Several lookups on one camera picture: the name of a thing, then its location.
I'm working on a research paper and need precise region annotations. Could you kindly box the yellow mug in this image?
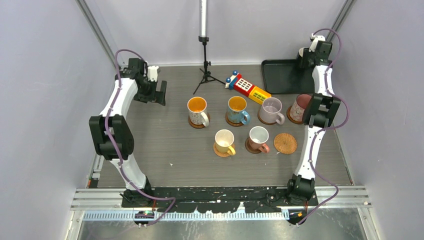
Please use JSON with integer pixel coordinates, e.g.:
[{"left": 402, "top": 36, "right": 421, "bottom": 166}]
[{"left": 214, "top": 129, "right": 235, "bottom": 152}]

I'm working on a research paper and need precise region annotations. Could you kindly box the grey mug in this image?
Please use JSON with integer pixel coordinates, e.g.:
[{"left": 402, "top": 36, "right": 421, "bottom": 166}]
[{"left": 258, "top": 97, "right": 286, "bottom": 125}]

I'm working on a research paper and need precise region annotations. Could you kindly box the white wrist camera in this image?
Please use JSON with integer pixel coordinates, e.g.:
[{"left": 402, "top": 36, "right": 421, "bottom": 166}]
[
  {"left": 308, "top": 33, "right": 326, "bottom": 52},
  {"left": 146, "top": 65, "right": 161, "bottom": 82}
]

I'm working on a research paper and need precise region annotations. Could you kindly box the pink mug white inside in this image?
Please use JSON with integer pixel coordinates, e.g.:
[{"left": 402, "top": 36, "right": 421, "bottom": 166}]
[{"left": 248, "top": 126, "right": 270, "bottom": 154}]

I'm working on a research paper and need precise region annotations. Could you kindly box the blue mug orange inside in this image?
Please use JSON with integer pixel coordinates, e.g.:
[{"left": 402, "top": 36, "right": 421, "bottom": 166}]
[{"left": 226, "top": 96, "right": 251, "bottom": 125}]

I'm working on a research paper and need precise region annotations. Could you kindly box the woven coaster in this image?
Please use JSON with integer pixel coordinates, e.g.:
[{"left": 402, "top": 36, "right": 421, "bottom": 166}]
[
  {"left": 273, "top": 133, "right": 298, "bottom": 155},
  {"left": 213, "top": 143, "right": 236, "bottom": 158}
]

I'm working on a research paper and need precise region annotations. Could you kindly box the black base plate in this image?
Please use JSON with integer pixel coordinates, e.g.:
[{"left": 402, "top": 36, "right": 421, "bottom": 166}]
[{"left": 120, "top": 186, "right": 306, "bottom": 214}]

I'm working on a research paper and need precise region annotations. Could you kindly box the patterned mug orange inside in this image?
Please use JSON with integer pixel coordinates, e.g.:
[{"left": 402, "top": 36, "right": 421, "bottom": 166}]
[{"left": 187, "top": 96, "right": 208, "bottom": 126}]

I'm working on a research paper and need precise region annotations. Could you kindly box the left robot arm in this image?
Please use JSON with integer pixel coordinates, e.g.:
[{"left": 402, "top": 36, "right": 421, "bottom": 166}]
[{"left": 88, "top": 58, "right": 167, "bottom": 207}]

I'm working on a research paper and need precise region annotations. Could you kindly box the black mug white inside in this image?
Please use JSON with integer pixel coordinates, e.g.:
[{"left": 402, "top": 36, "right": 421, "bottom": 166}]
[{"left": 298, "top": 47, "right": 305, "bottom": 58}]

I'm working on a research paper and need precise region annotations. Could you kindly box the black tray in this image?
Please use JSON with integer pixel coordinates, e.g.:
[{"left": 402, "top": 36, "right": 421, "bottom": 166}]
[{"left": 261, "top": 59, "right": 315, "bottom": 95}]

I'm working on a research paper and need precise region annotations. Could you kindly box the ridged wooden coaster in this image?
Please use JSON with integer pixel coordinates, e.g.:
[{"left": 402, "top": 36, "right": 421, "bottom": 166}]
[
  {"left": 286, "top": 106, "right": 303, "bottom": 125},
  {"left": 188, "top": 113, "right": 211, "bottom": 129},
  {"left": 225, "top": 112, "right": 245, "bottom": 127},
  {"left": 257, "top": 112, "right": 276, "bottom": 126}
]

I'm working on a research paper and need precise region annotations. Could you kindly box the dark wooden coaster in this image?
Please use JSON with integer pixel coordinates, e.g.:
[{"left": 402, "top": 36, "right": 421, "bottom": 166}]
[{"left": 244, "top": 137, "right": 262, "bottom": 154}]

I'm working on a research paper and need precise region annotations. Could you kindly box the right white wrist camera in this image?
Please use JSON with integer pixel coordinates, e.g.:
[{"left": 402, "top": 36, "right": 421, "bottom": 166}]
[{"left": 308, "top": 33, "right": 326, "bottom": 52}]

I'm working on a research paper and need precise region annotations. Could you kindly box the toy block house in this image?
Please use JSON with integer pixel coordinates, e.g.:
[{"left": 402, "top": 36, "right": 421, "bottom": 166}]
[{"left": 225, "top": 70, "right": 272, "bottom": 105}]

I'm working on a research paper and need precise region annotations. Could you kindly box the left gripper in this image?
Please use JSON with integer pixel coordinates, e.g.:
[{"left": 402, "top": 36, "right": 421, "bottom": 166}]
[{"left": 135, "top": 78, "right": 167, "bottom": 106}]

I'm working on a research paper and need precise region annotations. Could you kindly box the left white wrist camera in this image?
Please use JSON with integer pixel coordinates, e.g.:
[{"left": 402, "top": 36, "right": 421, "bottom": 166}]
[{"left": 146, "top": 65, "right": 161, "bottom": 82}]

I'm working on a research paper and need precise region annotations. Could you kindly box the black tripod with pole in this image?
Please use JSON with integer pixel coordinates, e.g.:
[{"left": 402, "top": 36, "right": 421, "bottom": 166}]
[{"left": 193, "top": 0, "right": 225, "bottom": 95}]

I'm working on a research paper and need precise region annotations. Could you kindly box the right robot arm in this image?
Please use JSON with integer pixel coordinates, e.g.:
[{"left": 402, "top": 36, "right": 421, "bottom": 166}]
[{"left": 285, "top": 40, "right": 341, "bottom": 205}]

